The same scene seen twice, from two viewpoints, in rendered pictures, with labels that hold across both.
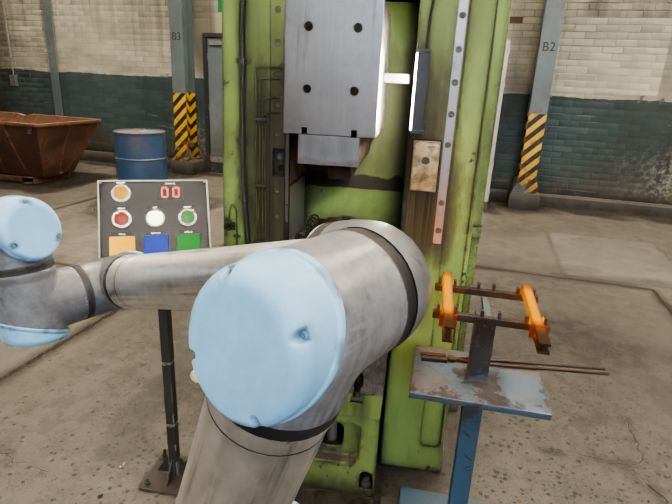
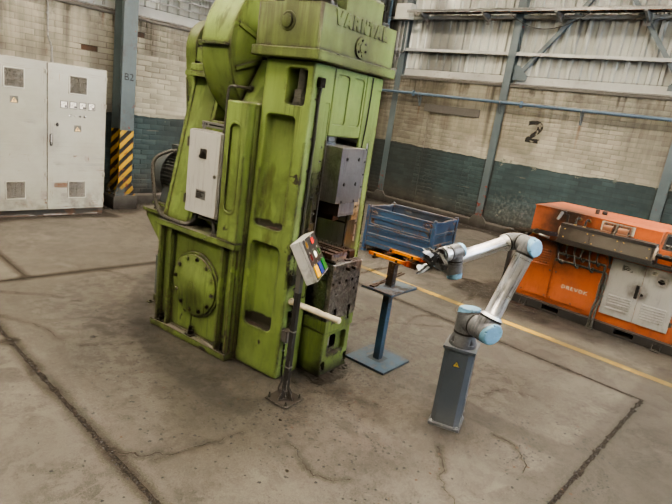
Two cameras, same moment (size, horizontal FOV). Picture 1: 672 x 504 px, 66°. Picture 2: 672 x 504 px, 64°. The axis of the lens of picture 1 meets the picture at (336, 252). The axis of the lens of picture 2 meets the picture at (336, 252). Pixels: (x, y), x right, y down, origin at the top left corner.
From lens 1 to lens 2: 361 cm
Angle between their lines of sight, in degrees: 61
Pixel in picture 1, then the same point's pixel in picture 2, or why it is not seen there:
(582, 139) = (152, 148)
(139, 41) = not seen: outside the picture
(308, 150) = (341, 210)
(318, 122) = (345, 198)
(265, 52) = (315, 166)
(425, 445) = not seen: hidden behind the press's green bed
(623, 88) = (174, 110)
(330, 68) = (350, 175)
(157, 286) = (473, 255)
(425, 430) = not seen: hidden behind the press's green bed
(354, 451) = (337, 345)
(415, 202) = (349, 224)
